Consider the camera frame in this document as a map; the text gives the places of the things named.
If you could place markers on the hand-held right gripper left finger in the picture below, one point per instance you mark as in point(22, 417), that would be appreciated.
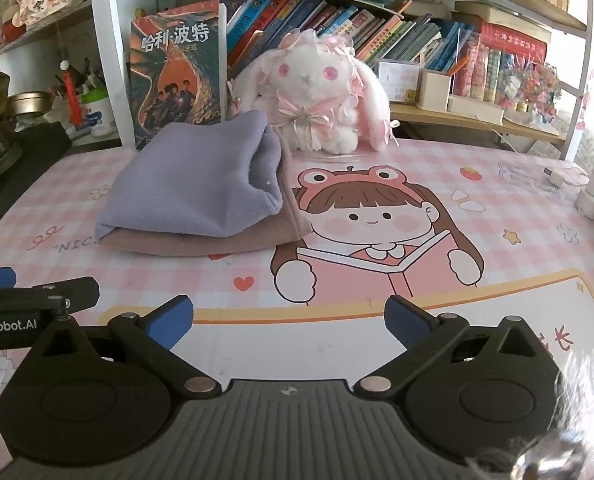
point(169, 322)

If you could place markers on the dragon cover book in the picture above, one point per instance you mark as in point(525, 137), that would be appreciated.
point(177, 70)

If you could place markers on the pink checked printed desk mat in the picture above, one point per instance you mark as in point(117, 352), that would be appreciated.
point(502, 200)

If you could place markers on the black side stand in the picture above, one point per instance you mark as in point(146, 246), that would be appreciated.
point(42, 145)

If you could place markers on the red and white figurine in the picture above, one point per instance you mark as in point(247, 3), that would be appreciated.
point(9, 32)

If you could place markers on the row of colourful books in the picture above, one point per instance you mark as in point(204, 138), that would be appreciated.
point(367, 25)

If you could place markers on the purple and beige sweater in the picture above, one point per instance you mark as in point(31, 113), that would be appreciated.
point(192, 185)

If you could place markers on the white usb adapter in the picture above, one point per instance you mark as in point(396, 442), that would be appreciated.
point(559, 176)

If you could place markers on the cream storage box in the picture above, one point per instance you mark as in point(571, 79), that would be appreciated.
point(434, 92)

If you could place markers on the white wooden desk bookshelf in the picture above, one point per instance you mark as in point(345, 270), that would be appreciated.
point(107, 60)

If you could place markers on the pink flower bunch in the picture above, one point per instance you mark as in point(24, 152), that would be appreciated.
point(532, 90)

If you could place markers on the pen cup with pens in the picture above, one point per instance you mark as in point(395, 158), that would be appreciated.
point(89, 82)

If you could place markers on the white pink plush bunny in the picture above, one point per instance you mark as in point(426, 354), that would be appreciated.
point(317, 90)

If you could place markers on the flat white box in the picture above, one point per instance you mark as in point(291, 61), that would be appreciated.
point(477, 110)

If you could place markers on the clear plastic film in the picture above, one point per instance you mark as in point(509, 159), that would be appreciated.
point(577, 410)

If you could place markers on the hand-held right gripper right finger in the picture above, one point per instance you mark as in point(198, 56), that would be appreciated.
point(407, 322)

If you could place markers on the round metal tin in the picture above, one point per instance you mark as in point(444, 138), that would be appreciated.
point(27, 105)

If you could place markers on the red tassel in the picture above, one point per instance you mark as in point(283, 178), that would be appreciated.
point(72, 95)

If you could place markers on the white charger plug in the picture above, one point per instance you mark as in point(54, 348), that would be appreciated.
point(589, 205)

